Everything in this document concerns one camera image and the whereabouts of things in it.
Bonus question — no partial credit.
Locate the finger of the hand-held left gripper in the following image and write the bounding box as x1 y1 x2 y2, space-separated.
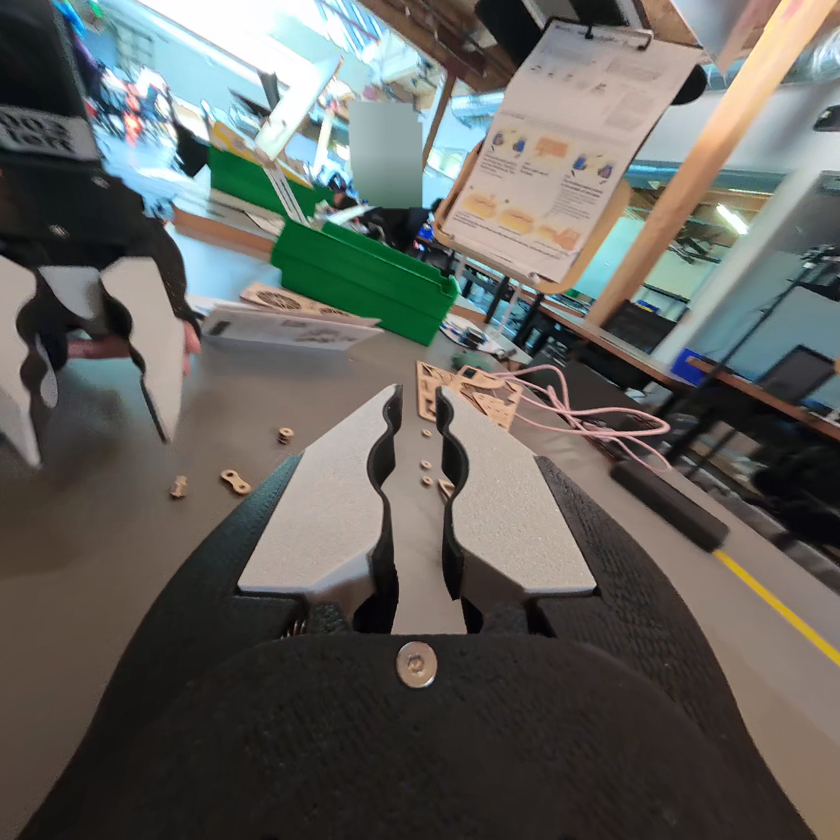
0 255 61 468
100 256 189 445

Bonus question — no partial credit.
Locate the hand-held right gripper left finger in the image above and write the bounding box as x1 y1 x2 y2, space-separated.
238 384 404 602

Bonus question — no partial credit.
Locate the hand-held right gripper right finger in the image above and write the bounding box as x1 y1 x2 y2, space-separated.
435 385 599 602

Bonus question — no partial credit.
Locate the wooden wheel parts sheet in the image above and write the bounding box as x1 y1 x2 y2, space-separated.
238 282 370 324

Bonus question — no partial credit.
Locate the person's left hand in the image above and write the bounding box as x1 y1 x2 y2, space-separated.
66 320 202 377

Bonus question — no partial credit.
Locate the stack of wooden part sheets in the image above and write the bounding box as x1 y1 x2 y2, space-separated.
453 366 526 431

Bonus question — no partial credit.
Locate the illustrated instruction booklet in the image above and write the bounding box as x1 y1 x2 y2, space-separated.
200 301 385 353

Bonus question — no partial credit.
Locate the black rectangular block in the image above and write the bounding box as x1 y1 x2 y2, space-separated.
608 459 731 553

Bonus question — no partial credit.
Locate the long wooden desk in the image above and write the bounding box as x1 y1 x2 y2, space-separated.
459 259 690 388
686 357 840 441

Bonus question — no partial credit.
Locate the white clipboard stand pole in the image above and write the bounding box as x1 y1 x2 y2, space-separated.
502 272 549 332

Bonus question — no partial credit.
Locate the black computer monitor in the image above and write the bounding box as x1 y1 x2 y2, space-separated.
761 344 836 406
600 298 677 355

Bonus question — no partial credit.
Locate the wooden clipboard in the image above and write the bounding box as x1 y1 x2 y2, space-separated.
433 18 708 296

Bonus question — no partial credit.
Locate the printed instruction sheet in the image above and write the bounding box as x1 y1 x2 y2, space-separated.
441 20 704 284

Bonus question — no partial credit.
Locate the pink cable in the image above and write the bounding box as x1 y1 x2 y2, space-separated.
491 366 674 475

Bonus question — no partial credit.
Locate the wooden frame parts sheet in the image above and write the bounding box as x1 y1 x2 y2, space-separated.
416 360 463 422

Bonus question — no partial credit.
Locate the wooden post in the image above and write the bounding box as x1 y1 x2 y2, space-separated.
583 0 824 324

